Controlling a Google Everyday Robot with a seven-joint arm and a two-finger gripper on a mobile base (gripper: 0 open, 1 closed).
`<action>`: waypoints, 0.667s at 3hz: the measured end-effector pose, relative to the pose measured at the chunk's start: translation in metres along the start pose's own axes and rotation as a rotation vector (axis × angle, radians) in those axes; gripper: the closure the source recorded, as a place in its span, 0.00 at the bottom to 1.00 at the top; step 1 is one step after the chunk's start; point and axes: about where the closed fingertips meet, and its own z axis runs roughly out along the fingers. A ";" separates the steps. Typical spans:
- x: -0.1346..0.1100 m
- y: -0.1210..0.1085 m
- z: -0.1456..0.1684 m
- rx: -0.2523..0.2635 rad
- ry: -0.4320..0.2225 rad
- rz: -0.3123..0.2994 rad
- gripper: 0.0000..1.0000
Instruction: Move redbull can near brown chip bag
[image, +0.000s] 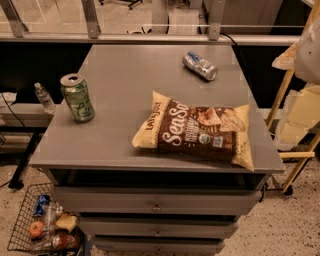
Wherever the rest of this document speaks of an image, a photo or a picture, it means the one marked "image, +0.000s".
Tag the silver blue redbull can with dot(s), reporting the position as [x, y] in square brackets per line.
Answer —
[200, 66]

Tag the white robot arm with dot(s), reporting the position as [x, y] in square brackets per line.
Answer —
[307, 59]

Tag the brown yellow chip bag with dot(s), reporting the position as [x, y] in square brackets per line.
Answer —
[211, 132]

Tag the green soda can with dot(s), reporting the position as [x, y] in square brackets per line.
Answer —
[75, 92]

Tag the blue can in basket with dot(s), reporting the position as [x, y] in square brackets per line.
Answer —
[42, 201]

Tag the red can in basket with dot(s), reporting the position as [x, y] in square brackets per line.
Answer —
[62, 241]

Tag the grey drawer cabinet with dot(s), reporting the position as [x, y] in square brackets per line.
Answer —
[170, 161]

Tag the clear plastic water bottle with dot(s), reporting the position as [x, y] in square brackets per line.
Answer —
[44, 98]

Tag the yellow sponge in basket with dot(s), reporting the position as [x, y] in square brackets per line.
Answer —
[67, 222]

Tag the clear bottle in basket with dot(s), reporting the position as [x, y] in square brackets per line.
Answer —
[52, 213]

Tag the grey side bench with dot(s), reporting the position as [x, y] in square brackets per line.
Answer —
[22, 126]

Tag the orange fruit in basket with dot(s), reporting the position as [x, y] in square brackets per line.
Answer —
[35, 229]

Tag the black wire basket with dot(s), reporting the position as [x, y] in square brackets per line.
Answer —
[21, 240]

